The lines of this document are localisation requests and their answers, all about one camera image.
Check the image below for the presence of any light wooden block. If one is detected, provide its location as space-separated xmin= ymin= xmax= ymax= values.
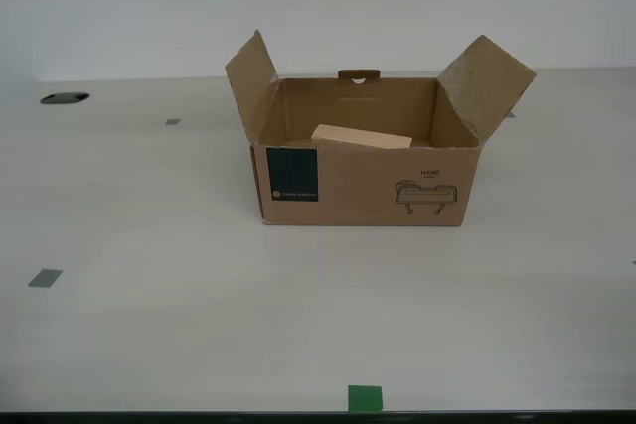
xmin=311 ymin=124 xmax=413 ymax=151

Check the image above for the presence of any black table cable grommet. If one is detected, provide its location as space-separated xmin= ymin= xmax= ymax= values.
xmin=39 ymin=91 xmax=90 ymax=106

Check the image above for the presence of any green tape square marker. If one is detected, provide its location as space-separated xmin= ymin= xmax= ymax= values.
xmin=347 ymin=384 xmax=385 ymax=412

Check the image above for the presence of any brown cardboard box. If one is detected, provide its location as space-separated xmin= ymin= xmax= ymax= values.
xmin=224 ymin=29 xmax=538 ymax=227

